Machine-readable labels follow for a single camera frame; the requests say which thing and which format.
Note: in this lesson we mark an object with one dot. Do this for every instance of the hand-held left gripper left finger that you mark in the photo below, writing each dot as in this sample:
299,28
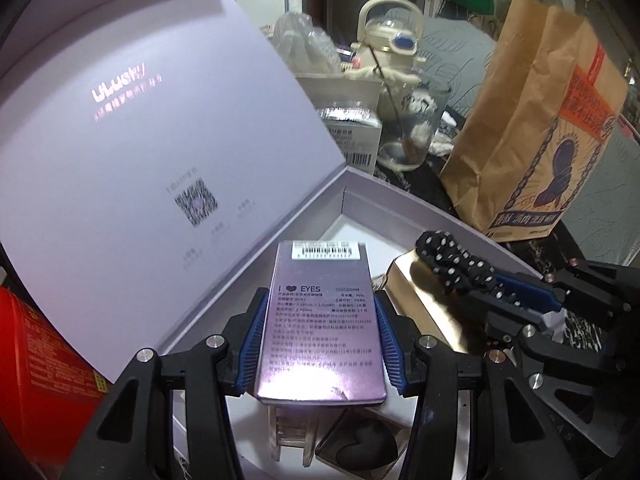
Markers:
250,345

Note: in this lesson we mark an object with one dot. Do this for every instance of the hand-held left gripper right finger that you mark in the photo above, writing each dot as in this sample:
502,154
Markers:
390,345

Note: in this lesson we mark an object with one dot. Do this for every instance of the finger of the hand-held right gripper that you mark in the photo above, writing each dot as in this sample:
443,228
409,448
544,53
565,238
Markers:
505,312
530,292

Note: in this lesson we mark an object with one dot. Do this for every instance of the gold cardboard box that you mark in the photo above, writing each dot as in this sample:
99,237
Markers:
425,290

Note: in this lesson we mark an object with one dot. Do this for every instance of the silver lavender printed box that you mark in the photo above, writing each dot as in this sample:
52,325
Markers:
320,330

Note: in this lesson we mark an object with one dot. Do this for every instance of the black polka dot scrunchie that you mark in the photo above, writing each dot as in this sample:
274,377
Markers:
450,255

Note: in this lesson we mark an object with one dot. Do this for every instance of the pearl beige hair claw clip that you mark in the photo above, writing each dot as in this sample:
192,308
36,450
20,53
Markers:
290,430

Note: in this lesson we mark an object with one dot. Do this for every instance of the lavender white gift box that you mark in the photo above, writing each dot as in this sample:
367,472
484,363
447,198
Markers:
125,160

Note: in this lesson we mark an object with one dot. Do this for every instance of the clear case with black heart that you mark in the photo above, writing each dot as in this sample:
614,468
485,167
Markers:
360,440

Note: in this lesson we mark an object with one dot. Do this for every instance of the brown printed paper bag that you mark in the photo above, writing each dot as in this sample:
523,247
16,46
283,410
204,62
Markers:
520,110

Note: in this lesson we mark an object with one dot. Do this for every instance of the clear drinking glass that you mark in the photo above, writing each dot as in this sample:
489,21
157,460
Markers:
390,156

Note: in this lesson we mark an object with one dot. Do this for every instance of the crumpled white tissue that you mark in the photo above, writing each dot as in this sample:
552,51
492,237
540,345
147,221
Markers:
422,132

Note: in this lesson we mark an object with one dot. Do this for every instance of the small white barcode box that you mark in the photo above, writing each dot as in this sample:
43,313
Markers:
357,140

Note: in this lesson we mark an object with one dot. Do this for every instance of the red cardboard box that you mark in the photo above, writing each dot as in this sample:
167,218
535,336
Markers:
40,360

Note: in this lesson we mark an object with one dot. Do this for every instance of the thin stirring stick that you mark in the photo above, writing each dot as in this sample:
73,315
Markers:
395,105

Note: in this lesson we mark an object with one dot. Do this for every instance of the white storage box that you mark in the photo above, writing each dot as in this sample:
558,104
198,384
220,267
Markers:
340,90

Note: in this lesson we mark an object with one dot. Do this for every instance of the clear plastic bag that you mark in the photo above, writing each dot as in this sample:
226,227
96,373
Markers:
305,40

